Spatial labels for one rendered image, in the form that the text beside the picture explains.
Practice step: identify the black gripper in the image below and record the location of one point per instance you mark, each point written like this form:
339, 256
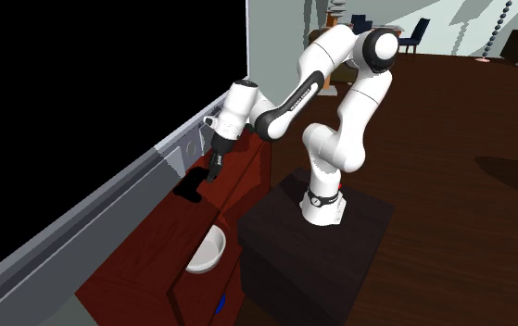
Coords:
221, 144

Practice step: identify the dark robot stand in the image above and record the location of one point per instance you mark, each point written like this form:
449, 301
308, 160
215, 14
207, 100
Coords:
312, 262

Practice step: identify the small blue round object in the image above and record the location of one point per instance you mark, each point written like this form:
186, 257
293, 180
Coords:
221, 304

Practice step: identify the beaded floor lamp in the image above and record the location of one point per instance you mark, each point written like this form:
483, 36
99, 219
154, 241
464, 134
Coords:
495, 31

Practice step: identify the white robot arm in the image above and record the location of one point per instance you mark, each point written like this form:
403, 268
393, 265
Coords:
353, 135

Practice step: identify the white bowl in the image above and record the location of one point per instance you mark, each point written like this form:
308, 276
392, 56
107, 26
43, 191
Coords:
206, 253

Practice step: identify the dark blue chair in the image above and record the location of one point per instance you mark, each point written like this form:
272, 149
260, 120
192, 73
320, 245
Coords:
360, 23
417, 34

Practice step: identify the grey dining table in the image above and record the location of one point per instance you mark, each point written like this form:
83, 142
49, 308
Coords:
394, 28

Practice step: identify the red-brown wooden sideboard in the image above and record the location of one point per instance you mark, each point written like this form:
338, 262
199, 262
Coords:
150, 262

